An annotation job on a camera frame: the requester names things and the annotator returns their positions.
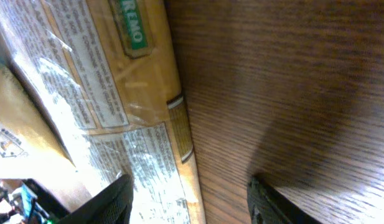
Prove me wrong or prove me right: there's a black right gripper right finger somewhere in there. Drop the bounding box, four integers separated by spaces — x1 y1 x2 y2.
247 175 320 224

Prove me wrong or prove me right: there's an orange spaghetti packet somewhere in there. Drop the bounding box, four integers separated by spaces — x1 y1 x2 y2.
0 0 205 223

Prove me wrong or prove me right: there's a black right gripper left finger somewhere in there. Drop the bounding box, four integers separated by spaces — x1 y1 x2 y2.
58 174 133 224

